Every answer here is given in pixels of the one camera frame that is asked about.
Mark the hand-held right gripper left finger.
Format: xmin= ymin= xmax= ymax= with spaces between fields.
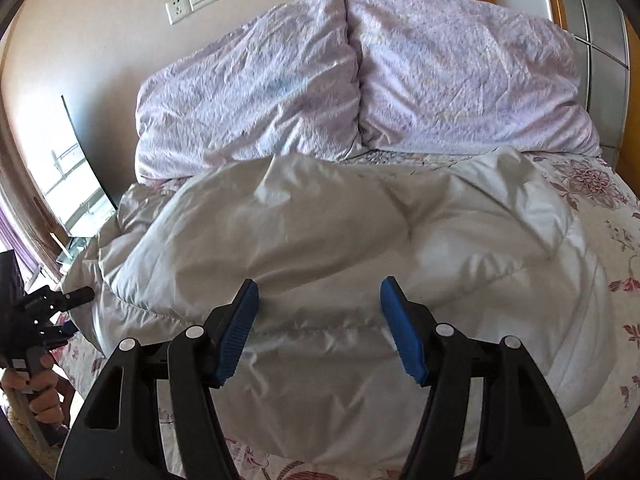
xmin=55 ymin=279 xmax=261 ymax=480

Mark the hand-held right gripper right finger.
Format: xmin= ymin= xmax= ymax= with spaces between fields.
xmin=379 ymin=276 xmax=586 ymax=480

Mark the white puffer jacket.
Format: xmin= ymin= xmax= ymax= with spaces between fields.
xmin=64 ymin=146 xmax=613 ymax=456

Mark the person's left hand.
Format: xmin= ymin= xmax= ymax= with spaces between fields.
xmin=0 ymin=354 xmax=66 ymax=428

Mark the cluttered side table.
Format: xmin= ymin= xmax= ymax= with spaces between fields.
xmin=52 ymin=234 xmax=98 ymax=276

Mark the purple curtain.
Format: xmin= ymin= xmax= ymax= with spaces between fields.
xmin=0 ymin=192 xmax=43 ymax=281

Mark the floral bed sheet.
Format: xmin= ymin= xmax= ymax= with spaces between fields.
xmin=50 ymin=150 xmax=640 ymax=480

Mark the lilac crinkled pillow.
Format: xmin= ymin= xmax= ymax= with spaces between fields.
xmin=347 ymin=0 xmax=601 ymax=158
xmin=135 ymin=0 xmax=363 ymax=183

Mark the white wall socket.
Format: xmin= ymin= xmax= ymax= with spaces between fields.
xmin=166 ymin=0 xmax=190 ymax=26

